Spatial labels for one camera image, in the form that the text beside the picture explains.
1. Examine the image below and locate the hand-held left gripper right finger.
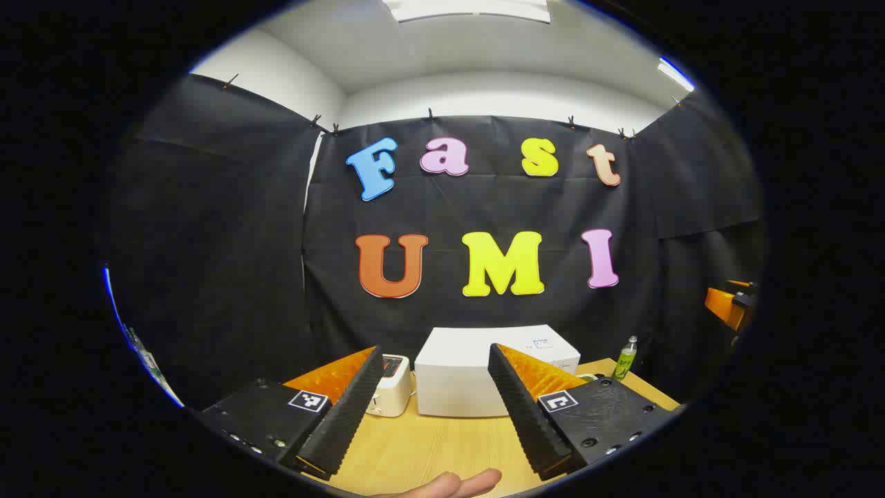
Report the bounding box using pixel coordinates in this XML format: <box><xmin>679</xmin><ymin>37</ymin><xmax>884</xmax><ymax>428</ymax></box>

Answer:
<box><xmin>487</xmin><ymin>342</ymin><xmax>677</xmax><ymax>481</ymax></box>

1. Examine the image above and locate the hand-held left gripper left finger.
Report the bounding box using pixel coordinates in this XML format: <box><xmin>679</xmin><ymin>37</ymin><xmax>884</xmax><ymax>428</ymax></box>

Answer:
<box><xmin>196</xmin><ymin>344</ymin><xmax>386</xmax><ymax>481</ymax></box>

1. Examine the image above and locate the white toaster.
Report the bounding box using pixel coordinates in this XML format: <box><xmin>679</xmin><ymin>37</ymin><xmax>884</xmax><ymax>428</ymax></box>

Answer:
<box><xmin>365</xmin><ymin>354</ymin><xmax>413</xmax><ymax>418</ymax></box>

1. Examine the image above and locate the white microwave oven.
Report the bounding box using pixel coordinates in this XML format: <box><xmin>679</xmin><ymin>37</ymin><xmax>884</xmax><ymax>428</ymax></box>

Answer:
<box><xmin>413</xmin><ymin>325</ymin><xmax>581</xmax><ymax>418</ymax></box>

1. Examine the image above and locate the green drink bottle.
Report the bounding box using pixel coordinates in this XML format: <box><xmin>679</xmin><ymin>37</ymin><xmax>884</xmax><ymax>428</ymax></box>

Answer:
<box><xmin>614</xmin><ymin>335</ymin><xmax>638</xmax><ymax>381</ymax></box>

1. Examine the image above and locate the ceiling light panel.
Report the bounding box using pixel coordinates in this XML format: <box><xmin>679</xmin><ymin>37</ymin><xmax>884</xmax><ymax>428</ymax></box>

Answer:
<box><xmin>657</xmin><ymin>57</ymin><xmax>696</xmax><ymax>93</ymax></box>
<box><xmin>384</xmin><ymin>0</ymin><xmax>552</xmax><ymax>24</ymax></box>

